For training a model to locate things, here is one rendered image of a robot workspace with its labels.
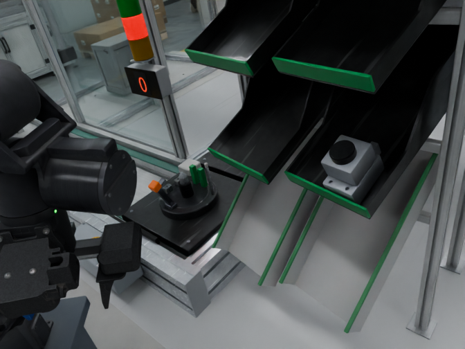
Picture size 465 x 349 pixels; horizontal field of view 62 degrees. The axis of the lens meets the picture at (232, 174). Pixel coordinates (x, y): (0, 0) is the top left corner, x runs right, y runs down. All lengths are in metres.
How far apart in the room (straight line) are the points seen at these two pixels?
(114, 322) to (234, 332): 0.26
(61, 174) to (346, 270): 0.45
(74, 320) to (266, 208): 0.36
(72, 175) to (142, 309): 0.58
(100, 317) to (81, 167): 0.62
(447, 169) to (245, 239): 0.36
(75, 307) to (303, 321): 0.41
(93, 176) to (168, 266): 0.50
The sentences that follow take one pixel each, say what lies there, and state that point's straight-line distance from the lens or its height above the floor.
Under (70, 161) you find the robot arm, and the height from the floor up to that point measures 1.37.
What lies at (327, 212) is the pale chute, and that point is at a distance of 0.66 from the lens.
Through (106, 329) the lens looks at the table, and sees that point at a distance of 0.89.
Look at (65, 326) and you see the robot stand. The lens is 0.66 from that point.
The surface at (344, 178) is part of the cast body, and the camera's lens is 0.48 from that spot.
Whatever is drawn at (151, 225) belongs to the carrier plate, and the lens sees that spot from 0.90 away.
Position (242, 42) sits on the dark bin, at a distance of 0.55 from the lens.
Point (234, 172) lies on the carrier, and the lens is 1.00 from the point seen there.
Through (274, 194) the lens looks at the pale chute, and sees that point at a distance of 0.71.
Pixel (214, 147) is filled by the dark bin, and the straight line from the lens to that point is 0.64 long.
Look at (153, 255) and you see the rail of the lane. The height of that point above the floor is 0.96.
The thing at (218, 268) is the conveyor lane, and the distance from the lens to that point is 0.82.
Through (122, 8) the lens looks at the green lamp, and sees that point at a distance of 0.97.
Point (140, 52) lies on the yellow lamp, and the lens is 0.99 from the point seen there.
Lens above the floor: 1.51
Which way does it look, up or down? 33 degrees down
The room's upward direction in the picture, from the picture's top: 11 degrees counter-clockwise
